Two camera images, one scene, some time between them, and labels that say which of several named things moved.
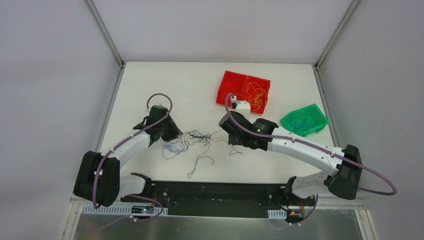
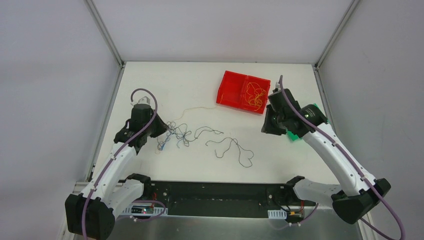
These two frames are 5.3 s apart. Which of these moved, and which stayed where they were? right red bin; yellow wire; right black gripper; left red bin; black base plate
Moved: right black gripper
Stayed: yellow wire; right red bin; black base plate; left red bin
